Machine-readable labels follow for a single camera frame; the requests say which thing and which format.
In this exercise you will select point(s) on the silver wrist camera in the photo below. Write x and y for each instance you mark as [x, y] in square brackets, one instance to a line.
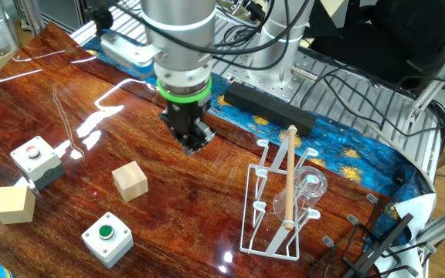
[130, 52]

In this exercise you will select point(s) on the green button switch box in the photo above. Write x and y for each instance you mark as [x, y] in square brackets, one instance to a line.
[108, 241]

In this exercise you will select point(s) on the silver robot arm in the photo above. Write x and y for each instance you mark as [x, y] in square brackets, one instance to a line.
[180, 38]

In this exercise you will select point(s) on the black foam block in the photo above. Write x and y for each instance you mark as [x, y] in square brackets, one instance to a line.
[269, 106]

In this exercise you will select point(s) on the clear glass cup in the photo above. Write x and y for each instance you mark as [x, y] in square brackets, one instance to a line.
[309, 187]

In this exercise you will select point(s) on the light wooden cube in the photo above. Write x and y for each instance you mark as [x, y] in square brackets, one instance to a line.
[14, 204]
[130, 181]

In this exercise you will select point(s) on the black office chair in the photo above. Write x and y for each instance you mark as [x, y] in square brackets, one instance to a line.
[392, 38]

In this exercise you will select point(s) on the red button switch box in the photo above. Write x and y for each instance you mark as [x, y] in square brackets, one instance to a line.
[37, 162]

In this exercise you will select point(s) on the glossy wood grain mat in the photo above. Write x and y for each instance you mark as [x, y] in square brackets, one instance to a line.
[187, 201]

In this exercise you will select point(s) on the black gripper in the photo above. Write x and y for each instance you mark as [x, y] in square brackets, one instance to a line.
[185, 117]

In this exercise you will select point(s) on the white cloth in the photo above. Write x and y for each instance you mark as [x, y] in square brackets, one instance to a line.
[415, 204]

